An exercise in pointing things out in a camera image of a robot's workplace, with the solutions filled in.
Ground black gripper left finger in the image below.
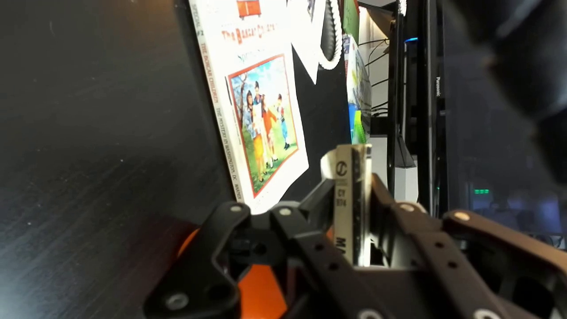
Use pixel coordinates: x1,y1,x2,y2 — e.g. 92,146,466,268
143,177,359,319

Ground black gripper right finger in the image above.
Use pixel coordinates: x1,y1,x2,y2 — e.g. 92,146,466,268
368,174,567,319

